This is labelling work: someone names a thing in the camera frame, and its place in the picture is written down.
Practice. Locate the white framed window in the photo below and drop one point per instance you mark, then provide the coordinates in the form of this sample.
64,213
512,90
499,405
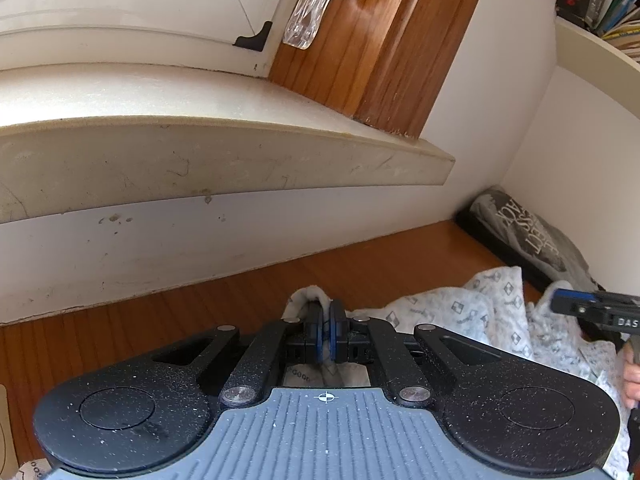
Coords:
125,5

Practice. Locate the wooden window frame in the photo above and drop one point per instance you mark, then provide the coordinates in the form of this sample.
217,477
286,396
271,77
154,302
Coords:
380,45

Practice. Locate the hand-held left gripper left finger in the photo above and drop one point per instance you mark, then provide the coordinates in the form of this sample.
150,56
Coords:
322,332

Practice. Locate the black folded clothes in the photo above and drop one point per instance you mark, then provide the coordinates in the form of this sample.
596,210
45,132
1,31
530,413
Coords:
495,245

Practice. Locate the white checker-print garment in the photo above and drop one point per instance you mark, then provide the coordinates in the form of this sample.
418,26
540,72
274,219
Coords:
450,310

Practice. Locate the cream wall shelf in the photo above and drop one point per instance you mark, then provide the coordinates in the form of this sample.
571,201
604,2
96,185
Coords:
595,55

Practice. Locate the cream stone window sill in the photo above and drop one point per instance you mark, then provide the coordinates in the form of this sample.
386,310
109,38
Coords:
200,130

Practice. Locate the black window corner bracket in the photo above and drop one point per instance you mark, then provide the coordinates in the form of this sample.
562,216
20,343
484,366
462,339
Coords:
257,40

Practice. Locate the beige flat board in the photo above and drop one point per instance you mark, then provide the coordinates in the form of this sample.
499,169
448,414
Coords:
6,425

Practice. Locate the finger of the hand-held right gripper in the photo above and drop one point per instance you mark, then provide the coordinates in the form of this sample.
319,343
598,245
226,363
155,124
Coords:
575,301

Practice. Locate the person's right hand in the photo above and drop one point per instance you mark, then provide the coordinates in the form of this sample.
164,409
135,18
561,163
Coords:
632,385

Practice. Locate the grey printed t-shirt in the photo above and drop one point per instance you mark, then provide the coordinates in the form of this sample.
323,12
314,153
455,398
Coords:
530,240

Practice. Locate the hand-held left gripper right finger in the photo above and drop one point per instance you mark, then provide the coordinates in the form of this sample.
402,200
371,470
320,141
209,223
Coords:
336,332

